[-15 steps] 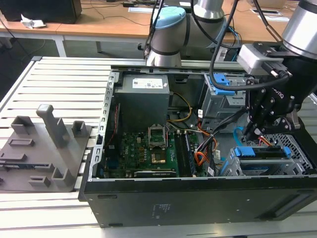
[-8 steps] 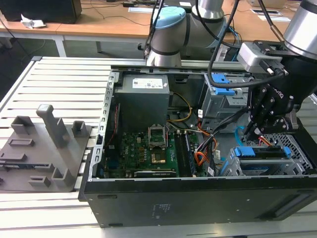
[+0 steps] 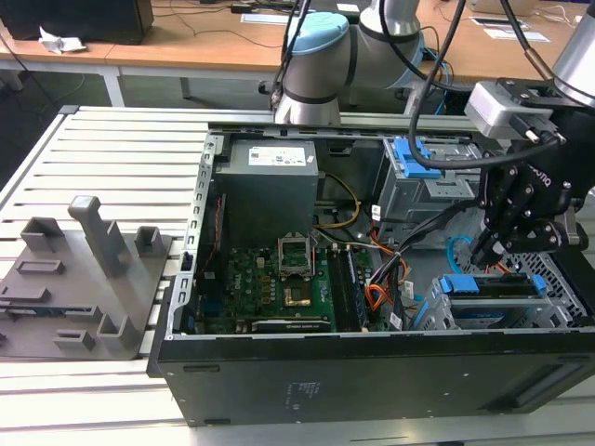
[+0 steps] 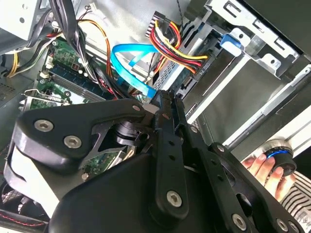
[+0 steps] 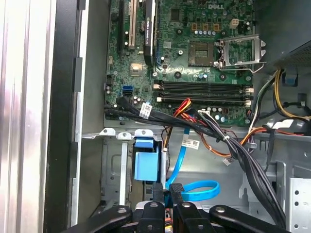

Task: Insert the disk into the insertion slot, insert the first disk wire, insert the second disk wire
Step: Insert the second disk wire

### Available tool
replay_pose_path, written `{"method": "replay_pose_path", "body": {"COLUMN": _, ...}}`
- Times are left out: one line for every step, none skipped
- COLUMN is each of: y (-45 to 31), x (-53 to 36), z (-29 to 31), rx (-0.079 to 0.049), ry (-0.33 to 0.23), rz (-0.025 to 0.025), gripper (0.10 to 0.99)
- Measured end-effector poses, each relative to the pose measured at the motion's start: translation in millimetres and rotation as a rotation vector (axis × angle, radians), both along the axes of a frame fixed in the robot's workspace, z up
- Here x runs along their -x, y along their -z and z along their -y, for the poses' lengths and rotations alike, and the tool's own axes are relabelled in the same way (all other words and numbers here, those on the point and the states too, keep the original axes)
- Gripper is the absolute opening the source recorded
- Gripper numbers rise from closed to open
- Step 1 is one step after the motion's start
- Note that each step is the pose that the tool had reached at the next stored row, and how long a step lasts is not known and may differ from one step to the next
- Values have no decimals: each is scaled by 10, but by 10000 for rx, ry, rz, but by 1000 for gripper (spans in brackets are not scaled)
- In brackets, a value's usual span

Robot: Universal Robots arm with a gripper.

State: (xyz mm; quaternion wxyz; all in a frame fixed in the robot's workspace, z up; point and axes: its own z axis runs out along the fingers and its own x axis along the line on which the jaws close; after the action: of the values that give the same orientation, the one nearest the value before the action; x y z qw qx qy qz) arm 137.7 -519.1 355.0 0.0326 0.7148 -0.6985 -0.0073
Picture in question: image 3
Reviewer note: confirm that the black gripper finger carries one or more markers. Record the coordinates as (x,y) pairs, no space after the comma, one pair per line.
(506,195)
(539,234)

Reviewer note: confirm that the hard disk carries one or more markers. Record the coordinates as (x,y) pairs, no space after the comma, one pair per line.
(460,284)

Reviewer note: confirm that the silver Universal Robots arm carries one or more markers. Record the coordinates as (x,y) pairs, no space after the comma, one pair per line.
(321,51)

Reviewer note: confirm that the perforated metal disk bay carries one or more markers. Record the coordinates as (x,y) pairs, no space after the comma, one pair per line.
(562,297)

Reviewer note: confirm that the grey metal drive cage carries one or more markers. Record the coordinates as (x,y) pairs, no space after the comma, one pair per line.
(418,200)

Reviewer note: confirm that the blue plastic drive latch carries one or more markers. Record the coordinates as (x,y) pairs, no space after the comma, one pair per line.
(402,160)

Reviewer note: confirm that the white paper sheet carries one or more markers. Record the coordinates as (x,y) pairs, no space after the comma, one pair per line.
(504,33)
(262,19)

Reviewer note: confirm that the black and white tablet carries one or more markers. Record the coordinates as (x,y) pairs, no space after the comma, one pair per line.
(488,21)

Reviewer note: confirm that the RAM stick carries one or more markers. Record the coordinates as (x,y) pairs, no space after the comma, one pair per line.
(357,288)

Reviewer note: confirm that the beige cardboard box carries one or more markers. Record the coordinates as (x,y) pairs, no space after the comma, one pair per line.
(488,5)

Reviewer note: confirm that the CPU socket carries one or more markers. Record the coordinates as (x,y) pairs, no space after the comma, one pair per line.
(297,297)

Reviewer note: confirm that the black open PC case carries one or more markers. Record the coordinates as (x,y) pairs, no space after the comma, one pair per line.
(353,381)

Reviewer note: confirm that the grey power supply unit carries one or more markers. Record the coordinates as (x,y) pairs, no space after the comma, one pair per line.
(265,186)

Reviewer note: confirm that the small white paper note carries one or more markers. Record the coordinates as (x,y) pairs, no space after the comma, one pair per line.
(348,8)

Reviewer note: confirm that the black graphics card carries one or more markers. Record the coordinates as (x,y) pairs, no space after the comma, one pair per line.
(293,325)

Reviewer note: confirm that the green motherboard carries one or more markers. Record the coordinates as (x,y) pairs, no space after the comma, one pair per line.
(253,288)

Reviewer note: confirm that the black power adapter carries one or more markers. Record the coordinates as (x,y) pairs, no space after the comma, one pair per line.
(244,8)

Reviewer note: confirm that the grey parts rack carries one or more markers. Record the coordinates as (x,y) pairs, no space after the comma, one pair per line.
(93,297)

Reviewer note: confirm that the black box on desk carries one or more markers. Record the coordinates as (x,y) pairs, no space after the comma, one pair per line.
(79,21)

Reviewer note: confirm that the crumpled white paper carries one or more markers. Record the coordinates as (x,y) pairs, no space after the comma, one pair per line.
(58,43)

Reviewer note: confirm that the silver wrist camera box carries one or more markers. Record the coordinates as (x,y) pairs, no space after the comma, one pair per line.
(488,109)

